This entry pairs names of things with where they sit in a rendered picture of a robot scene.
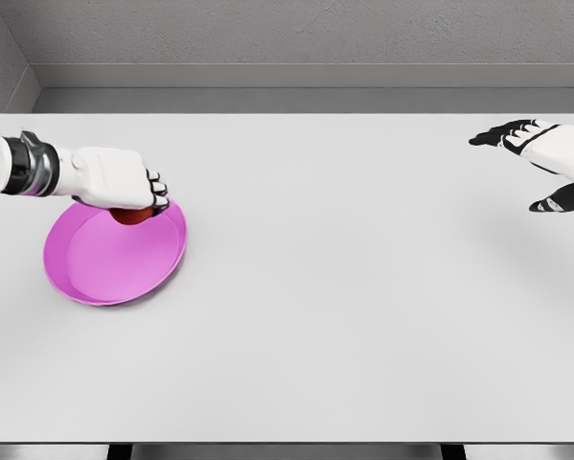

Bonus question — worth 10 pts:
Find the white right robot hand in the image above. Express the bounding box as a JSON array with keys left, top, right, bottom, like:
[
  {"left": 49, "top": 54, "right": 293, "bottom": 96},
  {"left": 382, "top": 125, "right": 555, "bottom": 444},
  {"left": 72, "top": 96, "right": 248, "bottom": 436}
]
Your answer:
[{"left": 468, "top": 119, "right": 574, "bottom": 214}]

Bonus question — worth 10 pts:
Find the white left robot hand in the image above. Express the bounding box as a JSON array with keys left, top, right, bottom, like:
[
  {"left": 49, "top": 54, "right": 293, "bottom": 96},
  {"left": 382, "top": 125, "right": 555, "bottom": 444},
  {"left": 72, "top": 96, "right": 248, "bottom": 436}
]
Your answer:
[{"left": 71, "top": 147, "right": 170, "bottom": 216}]

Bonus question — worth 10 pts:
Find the red apple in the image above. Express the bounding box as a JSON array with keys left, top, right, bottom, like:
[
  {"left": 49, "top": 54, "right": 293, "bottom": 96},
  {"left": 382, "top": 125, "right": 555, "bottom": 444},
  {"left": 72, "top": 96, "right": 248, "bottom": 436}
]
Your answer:
[{"left": 108, "top": 207, "right": 155, "bottom": 226}]

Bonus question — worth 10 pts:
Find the pink round plate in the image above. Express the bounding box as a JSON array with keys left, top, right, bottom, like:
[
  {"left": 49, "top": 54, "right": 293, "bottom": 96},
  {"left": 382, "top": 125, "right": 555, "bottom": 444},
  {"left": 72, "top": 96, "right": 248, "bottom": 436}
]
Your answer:
[{"left": 43, "top": 198, "right": 190, "bottom": 307}]

